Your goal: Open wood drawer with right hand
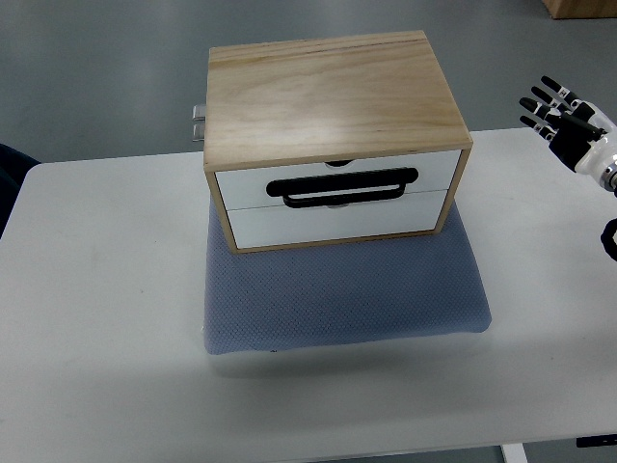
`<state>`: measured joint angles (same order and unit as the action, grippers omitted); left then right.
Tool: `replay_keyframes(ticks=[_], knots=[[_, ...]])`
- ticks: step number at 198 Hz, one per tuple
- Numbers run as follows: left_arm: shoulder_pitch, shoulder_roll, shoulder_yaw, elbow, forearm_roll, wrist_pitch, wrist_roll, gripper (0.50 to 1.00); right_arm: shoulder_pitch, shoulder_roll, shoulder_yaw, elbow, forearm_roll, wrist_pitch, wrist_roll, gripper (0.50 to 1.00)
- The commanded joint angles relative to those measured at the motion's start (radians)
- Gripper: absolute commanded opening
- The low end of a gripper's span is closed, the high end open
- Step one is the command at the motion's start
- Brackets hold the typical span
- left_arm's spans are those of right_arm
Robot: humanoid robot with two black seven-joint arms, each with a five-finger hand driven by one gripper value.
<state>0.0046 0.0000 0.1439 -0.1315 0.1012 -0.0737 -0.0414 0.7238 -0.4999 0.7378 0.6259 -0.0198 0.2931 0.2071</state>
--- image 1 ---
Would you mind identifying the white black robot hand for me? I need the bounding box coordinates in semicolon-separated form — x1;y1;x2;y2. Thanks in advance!
520;75;616;192

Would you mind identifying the silver metal clamp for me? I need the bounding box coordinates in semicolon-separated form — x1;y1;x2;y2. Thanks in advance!
192;103;206;142

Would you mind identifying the white drawer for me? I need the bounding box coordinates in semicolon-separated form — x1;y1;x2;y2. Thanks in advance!
216;150;460;210

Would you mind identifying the white table leg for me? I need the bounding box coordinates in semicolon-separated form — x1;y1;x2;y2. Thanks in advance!
500;443;528;463

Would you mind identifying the black table control panel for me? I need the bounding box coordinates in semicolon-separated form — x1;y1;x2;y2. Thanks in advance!
576;434;617;449

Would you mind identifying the blue grey cushion mat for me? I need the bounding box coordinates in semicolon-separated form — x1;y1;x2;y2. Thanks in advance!
203;209;492;355

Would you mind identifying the wooden drawer cabinet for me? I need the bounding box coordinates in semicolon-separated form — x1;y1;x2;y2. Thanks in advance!
203;31;472;253

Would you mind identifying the black drawer handle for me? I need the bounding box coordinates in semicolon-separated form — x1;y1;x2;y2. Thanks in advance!
266;167;419;209

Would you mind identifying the dark blue chair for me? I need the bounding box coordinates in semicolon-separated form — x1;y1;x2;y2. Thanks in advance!
0;144;40;232

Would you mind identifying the brown cardboard box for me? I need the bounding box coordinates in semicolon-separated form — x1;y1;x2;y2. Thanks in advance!
542;0;617;19

